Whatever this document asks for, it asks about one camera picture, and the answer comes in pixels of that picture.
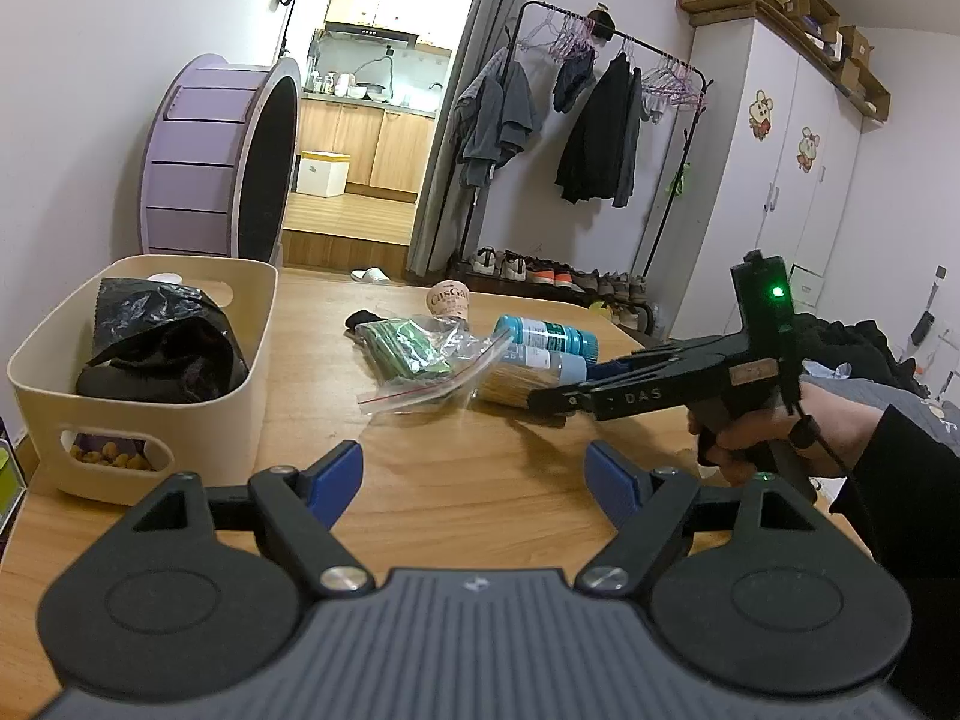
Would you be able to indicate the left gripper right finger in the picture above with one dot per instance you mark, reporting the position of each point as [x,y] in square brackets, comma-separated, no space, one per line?
[648,510]

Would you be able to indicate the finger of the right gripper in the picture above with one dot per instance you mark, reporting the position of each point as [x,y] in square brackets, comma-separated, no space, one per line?
[564,400]

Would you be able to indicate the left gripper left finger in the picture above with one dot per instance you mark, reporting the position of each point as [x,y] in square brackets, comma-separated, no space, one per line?
[296,510]

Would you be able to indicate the toothpick jar blue lid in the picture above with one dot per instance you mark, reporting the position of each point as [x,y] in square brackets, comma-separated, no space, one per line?
[524,369]

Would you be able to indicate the clear bag with green contents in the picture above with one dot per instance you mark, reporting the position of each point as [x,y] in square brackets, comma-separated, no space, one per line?
[423,363]

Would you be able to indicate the person's right hand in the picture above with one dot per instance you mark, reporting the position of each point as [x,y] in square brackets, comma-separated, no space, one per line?
[846,426]

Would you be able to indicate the teal capped bottle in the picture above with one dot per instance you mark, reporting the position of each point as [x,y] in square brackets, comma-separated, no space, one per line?
[551,336]

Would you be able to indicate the small black cloth item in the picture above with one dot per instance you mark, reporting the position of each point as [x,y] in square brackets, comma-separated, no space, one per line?
[360,317]

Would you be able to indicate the cream plastic storage bin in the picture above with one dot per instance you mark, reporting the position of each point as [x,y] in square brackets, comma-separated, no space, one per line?
[114,450]

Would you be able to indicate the white slipper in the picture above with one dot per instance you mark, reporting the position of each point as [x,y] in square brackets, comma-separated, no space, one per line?
[369,275]

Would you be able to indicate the black plastic bag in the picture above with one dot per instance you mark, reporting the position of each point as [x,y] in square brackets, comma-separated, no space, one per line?
[160,343]

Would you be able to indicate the white wardrobe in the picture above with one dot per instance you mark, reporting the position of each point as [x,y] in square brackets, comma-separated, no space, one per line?
[770,169]

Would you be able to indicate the black hanging coat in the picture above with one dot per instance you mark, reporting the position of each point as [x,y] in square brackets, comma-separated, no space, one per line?
[599,159]

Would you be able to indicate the black clothes rack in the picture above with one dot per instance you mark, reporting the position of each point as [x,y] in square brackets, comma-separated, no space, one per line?
[577,45]

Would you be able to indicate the grey hanging jacket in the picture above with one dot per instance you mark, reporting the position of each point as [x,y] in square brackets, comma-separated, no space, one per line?
[496,116]

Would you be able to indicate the white box on kitchen floor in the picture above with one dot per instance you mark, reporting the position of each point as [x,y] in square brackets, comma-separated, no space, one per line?
[322,173]

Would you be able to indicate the purple cat exercise wheel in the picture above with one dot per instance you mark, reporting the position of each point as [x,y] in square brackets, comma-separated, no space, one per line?
[219,160]

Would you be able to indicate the grey curtain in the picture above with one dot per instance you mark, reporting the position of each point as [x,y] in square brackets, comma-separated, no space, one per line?
[452,178]

